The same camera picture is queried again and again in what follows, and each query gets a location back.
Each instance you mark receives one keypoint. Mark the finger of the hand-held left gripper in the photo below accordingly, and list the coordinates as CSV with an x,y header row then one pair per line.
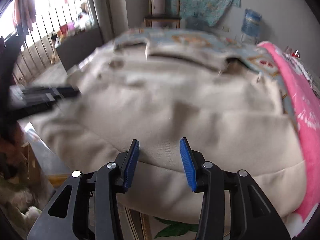
x,y
55,93
32,108

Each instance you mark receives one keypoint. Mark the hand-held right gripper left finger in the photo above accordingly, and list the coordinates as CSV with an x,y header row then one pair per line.
x,y
131,165

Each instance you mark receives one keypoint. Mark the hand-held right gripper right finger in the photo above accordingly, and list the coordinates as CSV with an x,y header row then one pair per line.
x,y
188,165

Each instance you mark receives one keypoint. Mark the beige zip jacket black trim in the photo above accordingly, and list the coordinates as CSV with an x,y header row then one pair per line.
x,y
175,110

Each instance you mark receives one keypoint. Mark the person's left forearm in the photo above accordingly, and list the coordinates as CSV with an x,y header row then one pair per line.
x,y
22,197

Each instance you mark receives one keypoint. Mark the blue hanging garment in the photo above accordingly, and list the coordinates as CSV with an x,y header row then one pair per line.
x,y
23,27

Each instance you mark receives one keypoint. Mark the dark grey cabinet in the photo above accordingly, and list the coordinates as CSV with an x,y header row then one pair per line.
x,y
80,47

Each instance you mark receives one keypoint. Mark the brown hanging garment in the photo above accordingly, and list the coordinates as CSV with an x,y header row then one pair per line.
x,y
25,5

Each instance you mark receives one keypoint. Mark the grey curtain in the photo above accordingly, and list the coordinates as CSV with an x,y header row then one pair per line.
x,y
100,10

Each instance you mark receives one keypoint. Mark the blue fruit-print tablecloth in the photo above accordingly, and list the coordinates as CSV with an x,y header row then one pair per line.
x,y
200,40

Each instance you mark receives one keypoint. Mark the pink printed blanket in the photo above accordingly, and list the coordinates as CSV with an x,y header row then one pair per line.
x,y
305,110

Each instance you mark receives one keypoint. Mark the white water dispenser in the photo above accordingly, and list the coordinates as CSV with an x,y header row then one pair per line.
x,y
247,40

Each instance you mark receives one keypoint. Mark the grey lace-trimmed cloth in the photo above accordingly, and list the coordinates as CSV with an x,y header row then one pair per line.
x,y
307,72

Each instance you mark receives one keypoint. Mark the small red jar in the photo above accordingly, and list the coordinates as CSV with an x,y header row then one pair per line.
x,y
296,53

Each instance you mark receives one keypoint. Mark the blue water jug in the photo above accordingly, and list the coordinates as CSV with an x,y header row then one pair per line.
x,y
251,22

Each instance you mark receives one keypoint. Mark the white wall socket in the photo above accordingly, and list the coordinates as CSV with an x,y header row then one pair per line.
x,y
226,28

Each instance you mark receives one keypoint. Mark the teal floral wall cloth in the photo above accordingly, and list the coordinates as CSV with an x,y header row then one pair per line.
x,y
205,0

